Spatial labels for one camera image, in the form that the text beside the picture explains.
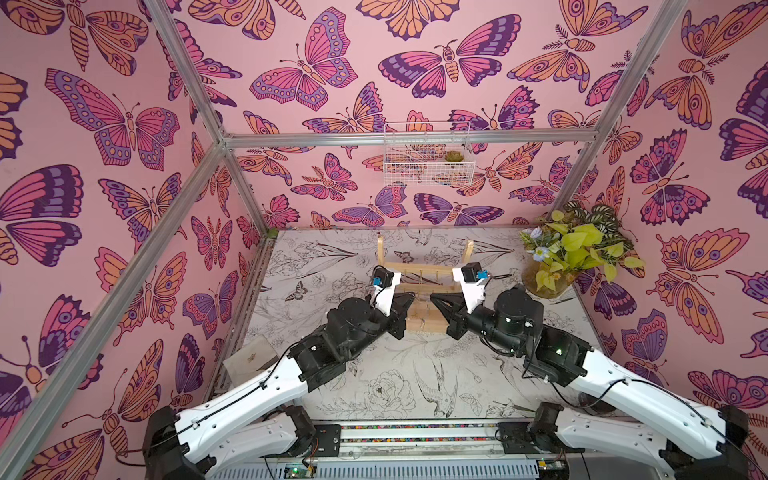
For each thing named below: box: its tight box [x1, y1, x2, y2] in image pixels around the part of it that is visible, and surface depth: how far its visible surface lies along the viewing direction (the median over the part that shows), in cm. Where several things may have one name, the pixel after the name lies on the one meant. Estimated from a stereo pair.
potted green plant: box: [519, 201, 645, 299], surface depth 89 cm
